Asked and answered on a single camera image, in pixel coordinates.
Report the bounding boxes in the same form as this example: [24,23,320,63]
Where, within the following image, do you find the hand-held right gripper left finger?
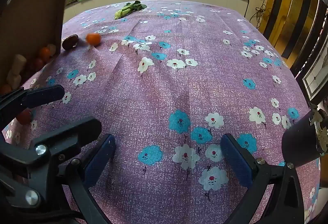
[64,134,116,224]

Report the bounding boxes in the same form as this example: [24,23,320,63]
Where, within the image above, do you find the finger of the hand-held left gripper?
[0,116,102,214]
[0,85,65,135]

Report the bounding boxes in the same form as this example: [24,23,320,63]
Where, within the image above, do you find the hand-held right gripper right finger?
[220,133,306,224]

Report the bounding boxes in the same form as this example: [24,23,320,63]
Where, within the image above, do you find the large red date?
[61,34,79,51]

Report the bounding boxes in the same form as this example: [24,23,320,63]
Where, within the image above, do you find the shallow cardboard box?
[0,0,72,89]

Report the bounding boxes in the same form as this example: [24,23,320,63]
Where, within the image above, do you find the black cylindrical device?
[281,102,328,166]

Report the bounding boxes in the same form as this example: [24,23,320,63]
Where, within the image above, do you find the purple floral tablecloth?
[0,0,323,224]

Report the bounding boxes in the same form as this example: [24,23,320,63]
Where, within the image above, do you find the green leafy vegetable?
[114,1,148,20]

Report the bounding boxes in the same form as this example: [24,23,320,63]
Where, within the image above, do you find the yellow and black door panels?
[263,0,328,76]

